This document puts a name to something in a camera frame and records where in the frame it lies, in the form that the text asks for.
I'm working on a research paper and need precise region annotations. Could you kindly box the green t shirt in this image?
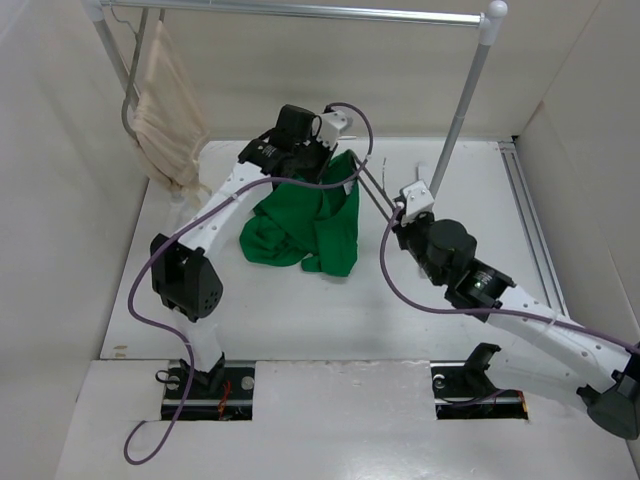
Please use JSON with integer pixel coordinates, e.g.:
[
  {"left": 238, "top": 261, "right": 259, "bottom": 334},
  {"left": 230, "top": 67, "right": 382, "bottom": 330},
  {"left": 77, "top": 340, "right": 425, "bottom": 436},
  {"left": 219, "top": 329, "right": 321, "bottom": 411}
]
[{"left": 239, "top": 150, "right": 360, "bottom": 278}]

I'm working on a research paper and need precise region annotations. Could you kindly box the grey clothes hanger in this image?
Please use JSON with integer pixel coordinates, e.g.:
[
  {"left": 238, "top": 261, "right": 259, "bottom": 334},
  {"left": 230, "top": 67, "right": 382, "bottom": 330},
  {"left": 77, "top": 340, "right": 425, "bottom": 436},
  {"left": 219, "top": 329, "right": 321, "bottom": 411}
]
[{"left": 346, "top": 149, "right": 395, "bottom": 222}]

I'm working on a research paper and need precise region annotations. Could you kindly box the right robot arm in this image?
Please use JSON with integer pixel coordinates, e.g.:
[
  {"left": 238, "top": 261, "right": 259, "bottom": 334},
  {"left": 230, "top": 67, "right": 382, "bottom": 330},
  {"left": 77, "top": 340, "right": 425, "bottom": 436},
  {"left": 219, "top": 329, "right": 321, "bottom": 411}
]
[{"left": 384, "top": 203, "right": 639, "bottom": 440}]

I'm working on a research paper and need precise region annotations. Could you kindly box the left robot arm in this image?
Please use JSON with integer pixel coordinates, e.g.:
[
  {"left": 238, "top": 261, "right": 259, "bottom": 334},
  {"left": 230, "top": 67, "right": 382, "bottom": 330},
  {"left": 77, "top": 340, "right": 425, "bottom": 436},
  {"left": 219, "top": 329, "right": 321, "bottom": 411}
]
[{"left": 151, "top": 105, "right": 352, "bottom": 398}]

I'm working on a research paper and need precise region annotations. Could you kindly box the beige hanging garment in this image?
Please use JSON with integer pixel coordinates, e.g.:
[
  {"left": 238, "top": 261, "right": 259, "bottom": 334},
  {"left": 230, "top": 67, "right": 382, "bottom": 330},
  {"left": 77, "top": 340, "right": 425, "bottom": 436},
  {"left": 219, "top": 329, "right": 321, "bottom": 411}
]
[{"left": 131, "top": 21, "right": 212, "bottom": 207}]

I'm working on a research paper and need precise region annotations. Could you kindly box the metal clothes rack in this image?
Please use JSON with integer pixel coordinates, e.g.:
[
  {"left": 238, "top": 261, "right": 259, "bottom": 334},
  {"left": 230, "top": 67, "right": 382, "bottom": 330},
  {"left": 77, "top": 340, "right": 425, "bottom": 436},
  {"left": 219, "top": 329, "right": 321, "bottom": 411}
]
[{"left": 81, "top": 1, "right": 509, "bottom": 196}]

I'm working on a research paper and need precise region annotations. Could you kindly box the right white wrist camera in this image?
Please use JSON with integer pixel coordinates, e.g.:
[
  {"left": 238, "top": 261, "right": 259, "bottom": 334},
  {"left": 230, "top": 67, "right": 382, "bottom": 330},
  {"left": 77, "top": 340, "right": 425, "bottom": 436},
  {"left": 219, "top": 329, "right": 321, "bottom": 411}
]
[{"left": 394, "top": 179, "right": 435, "bottom": 225}]

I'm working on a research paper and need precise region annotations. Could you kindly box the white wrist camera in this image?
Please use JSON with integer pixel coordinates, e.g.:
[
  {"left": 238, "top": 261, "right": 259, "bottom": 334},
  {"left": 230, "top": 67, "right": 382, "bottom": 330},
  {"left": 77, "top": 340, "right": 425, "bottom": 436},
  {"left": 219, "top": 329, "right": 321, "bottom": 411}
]
[
  {"left": 394, "top": 179, "right": 435, "bottom": 225},
  {"left": 311, "top": 110, "right": 353, "bottom": 150}
]

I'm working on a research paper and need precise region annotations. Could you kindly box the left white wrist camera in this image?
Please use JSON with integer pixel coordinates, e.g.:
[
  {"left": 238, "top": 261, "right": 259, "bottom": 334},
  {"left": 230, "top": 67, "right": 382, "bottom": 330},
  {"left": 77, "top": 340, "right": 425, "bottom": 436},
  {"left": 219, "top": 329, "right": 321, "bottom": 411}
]
[{"left": 311, "top": 110, "right": 353, "bottom": 150}]

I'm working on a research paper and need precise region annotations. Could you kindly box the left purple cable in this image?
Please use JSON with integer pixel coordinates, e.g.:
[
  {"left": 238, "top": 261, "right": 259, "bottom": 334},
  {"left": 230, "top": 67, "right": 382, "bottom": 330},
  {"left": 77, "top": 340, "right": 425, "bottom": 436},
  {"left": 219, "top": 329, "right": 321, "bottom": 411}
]
[{"left": 122, "top": 101, "right": 374, "bottom": 464}]

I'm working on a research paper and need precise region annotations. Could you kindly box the aluminium rail on table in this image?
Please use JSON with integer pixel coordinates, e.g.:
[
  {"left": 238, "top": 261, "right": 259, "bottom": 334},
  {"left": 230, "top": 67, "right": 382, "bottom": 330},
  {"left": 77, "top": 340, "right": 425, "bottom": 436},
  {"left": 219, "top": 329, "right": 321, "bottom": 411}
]
[{"left": 498, "top": 140, "right": 569, "bottom": 315}]

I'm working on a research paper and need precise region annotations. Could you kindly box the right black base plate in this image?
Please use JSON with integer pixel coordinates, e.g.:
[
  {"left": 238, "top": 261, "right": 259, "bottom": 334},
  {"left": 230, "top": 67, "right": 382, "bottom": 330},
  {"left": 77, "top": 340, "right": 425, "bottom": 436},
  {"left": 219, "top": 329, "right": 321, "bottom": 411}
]
[{"left": 431, "top": 362, "right": 529, "bottom": 420}]

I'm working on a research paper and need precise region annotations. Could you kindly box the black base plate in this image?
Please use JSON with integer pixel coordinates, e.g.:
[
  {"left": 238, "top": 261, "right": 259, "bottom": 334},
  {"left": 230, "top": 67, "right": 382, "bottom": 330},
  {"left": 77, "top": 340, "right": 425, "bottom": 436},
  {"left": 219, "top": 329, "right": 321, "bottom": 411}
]
[
  {"left": 155, "top": 360, "right": 255, "bottom": 422},
  {"left": 431, "top": 362, "right": 529, "bottom": 420}
]

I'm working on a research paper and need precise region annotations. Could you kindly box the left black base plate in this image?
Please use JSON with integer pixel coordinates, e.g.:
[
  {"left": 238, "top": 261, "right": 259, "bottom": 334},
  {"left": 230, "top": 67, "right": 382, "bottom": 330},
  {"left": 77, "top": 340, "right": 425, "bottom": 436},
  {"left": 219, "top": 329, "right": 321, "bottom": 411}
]
[{"left": 155, "top": 360, "right": 255, "bottom": 422}]

